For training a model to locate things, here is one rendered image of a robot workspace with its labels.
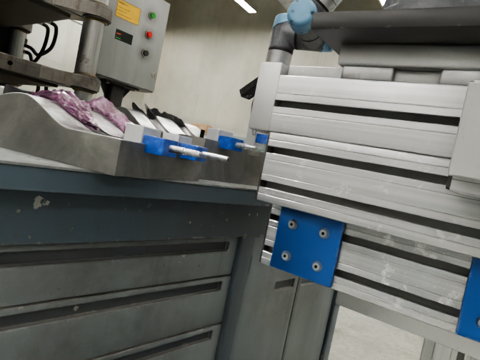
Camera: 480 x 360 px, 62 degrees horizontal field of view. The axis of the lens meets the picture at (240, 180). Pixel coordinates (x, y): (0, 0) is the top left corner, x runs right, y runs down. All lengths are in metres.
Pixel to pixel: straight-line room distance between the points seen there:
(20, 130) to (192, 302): 0.51
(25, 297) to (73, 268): 0.08
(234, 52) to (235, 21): 0.68
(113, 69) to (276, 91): 1.28
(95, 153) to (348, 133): 0.37
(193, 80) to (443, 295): 9.00
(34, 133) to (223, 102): 8.09
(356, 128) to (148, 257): 0.51
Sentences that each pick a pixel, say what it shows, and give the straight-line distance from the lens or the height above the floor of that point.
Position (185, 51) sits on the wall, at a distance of 9.73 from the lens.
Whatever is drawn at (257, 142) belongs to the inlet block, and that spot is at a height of 0.92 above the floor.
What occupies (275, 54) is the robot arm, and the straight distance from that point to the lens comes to 1.23.
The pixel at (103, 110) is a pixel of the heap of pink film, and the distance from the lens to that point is 0.87.
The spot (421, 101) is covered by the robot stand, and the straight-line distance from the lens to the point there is 0.47.
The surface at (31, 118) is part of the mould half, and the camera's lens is 0.75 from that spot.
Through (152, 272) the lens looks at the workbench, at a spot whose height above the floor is 0.60.
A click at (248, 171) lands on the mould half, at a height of 0.83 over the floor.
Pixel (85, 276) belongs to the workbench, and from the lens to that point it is 0.77.
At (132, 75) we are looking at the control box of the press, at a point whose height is 1.11.
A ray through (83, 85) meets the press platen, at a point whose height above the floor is 1.00.
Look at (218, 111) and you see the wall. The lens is 8.77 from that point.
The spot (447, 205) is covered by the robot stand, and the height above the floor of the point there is 0.86.
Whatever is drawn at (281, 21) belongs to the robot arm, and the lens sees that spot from 1.26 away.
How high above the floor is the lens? 0.86
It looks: 3 degrees down
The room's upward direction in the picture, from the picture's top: 11 degrees clockwise
